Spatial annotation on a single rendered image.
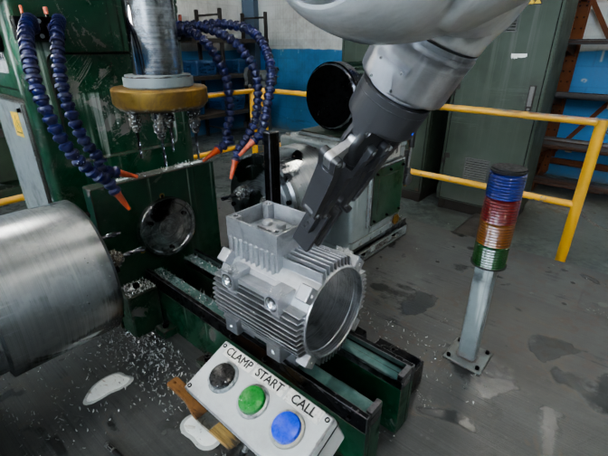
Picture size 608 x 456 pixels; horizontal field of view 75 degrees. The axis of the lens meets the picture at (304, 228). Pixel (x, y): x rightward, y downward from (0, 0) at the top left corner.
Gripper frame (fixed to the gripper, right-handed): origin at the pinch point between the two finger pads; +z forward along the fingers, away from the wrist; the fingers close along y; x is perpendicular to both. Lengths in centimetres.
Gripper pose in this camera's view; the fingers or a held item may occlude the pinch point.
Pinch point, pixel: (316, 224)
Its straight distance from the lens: 52.0
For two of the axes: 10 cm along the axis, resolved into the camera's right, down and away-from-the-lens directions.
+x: 6.5, 7.0, -3.1
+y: -6.6, 3.1, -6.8
